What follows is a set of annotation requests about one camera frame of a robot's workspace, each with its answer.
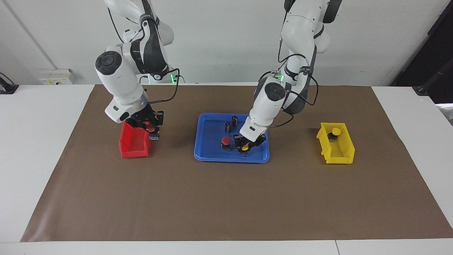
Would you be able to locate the black right arm velcro strap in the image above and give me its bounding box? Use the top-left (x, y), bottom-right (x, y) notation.
top-left (140, 13), bottom-right (159, 26)

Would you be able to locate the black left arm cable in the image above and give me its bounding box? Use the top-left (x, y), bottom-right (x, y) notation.
top-left (258, 35), bottom-right (320, 128)

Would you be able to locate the white wall cable conduit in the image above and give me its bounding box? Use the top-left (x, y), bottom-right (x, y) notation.
top-left (4, 0), bottom-right (58, 70)

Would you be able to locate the blue plastic tray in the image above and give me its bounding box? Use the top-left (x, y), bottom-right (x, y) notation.
top-left (194, 113), bottom-right (270, 164)

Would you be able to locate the yellow plastic storage bin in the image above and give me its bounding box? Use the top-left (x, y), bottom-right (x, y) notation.
top-left (316, 122), bottom-right (355, 165)

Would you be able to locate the brown paper table mat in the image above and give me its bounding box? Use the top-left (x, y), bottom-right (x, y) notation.
top-left (21, 84), bottom-right (453, 242)

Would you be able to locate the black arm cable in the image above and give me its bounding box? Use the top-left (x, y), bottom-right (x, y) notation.
top-left (106, 7), bottom-right (181, 105)
top-left (258, 35), bottom-right (320, 128)

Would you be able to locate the white wall outlet box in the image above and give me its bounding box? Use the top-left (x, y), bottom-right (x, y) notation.
top-left (38, 68), bottom-right (74, 85)

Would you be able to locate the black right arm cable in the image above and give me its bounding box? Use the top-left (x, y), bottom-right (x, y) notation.
top-left (106, 7), bottom-right (181, 105)

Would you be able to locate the black clamp base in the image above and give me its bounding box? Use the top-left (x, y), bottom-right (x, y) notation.
top-left (0, 72), bottom-right (19, 95)

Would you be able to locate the black tripod stand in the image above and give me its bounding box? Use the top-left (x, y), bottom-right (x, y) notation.
top-left (415, 67), bottom-right (453, 95)

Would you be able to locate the red plastic storage bin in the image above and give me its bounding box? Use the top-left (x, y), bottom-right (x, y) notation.
top-left (119, 121), bottom-right (152, 159)

